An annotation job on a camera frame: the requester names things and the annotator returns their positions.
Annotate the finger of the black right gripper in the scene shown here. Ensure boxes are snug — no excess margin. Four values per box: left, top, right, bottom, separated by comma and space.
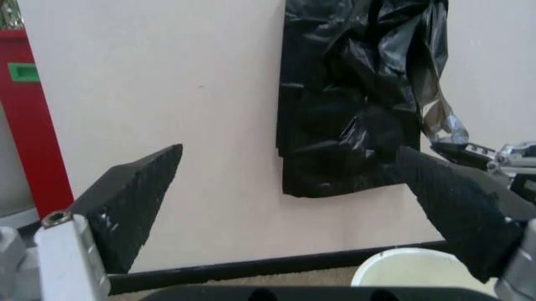
429, 142, 502, 171
487, 141, 536, 173

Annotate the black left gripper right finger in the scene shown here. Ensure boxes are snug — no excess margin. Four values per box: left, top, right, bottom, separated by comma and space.
395, 145, 536, 301

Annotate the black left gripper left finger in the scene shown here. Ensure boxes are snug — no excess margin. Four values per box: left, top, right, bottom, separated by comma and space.
0, 143, 185, 301

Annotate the black plastic garbage bag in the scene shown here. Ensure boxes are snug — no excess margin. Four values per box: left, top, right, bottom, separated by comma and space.
274, 0, 471, 199

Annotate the white round trash bin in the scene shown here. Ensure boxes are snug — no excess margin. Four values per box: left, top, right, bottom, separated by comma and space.
350, 247, 474, 288

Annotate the red cabinet panel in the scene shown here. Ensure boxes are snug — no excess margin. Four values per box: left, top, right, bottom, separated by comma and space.
0, 29, 75, 220

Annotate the green recessed handle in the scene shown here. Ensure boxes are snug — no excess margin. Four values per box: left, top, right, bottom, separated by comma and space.
8, 62, 41, 83

